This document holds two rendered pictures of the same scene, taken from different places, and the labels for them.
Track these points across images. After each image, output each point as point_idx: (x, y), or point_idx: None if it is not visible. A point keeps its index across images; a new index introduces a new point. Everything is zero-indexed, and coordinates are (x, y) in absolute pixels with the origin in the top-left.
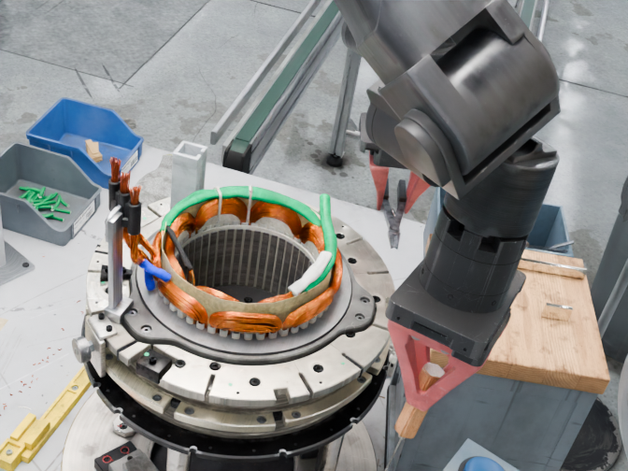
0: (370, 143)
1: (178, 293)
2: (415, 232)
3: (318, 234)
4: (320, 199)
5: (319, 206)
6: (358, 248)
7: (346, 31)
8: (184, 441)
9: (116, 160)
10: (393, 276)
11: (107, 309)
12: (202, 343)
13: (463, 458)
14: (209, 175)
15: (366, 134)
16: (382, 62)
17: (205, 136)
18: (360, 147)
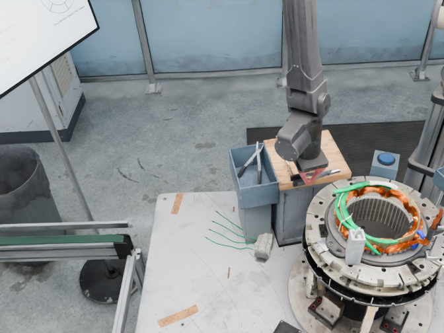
0: (328, 160)
1: (422, 226)
2: (156, 259)
3: (351, 193)
4: (337, 192)
5: (152, 310)
6: (324, 195)
7: (298, 153)
8: None
9: (433, 222)
10: (199, 261)
11: (438, 256)
12: (424, 222)
13: (381, 165)
14: None
15: (321, 162)
16: None
17: None
18: (328, 165)
